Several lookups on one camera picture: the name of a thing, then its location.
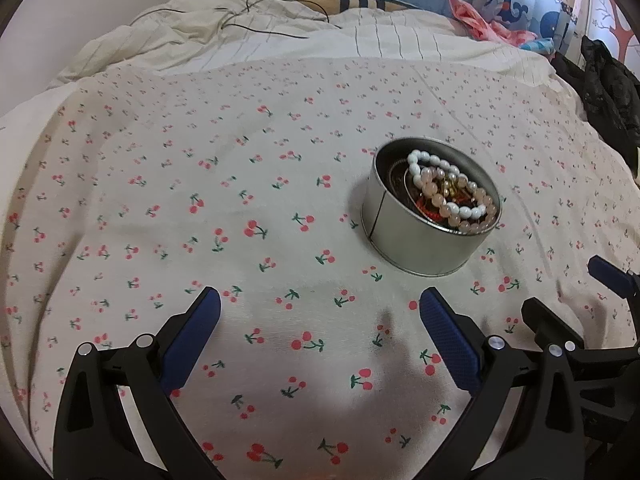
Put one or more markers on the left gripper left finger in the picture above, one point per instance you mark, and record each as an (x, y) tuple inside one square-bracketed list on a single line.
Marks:
[(93, 439)]

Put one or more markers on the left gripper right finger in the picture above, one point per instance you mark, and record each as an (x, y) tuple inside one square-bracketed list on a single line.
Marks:
[(546, 437)]

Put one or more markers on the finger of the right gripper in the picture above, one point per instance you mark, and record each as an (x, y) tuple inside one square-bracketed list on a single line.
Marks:
[(624, 284), (548, 327)]

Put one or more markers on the round silver metal tin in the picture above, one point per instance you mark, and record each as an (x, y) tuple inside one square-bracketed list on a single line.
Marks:
[(427, 206)]

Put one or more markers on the black jacket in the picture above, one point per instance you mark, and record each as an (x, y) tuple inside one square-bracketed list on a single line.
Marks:
[(610, 97)]

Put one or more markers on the cherry print bed sheet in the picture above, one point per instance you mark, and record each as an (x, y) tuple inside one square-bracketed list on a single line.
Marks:
[(125, 193)]

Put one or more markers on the pink crumpled cloth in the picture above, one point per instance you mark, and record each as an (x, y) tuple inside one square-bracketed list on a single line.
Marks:
[(482, 30)]

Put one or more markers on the striped tan pillow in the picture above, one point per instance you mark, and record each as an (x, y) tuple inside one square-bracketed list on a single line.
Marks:
[(332, 7)]

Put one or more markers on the striped white duvet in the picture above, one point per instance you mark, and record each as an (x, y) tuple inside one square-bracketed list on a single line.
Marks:
[(191, 36)]

